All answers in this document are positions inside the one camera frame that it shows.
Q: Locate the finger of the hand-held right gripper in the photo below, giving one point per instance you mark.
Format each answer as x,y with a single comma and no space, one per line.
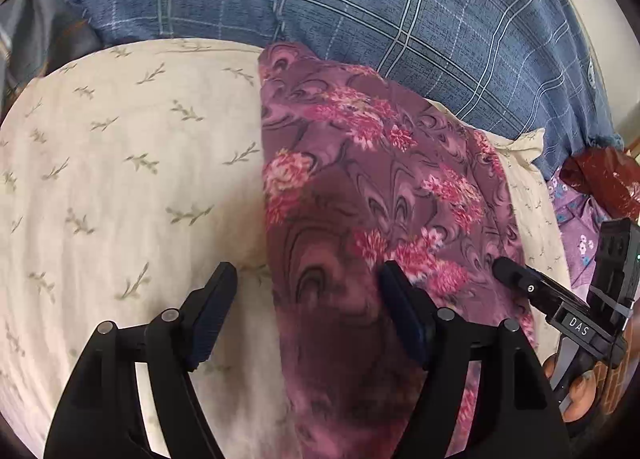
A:
525,284

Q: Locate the light purple flowered cloth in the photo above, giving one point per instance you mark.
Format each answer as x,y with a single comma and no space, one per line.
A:
577,229

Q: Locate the cream leaf-print pillow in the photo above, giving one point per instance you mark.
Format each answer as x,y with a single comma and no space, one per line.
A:
125,189

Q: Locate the grey cloth with orange stitching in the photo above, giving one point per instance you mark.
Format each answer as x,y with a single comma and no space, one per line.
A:
40,39

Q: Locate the red cloth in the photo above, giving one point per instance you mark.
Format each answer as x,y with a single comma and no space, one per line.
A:
605,179

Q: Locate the purple floral cloth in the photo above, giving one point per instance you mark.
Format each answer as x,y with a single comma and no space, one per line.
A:
350,189

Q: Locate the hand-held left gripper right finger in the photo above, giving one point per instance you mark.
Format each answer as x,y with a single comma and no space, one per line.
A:
405,319

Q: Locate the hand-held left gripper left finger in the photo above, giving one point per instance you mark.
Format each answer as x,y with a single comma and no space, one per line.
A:
207,334

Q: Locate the person's right hand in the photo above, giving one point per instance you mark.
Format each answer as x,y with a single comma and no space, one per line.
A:
582,396

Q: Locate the blue plaid quilt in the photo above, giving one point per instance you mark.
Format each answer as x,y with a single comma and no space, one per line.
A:
400,14

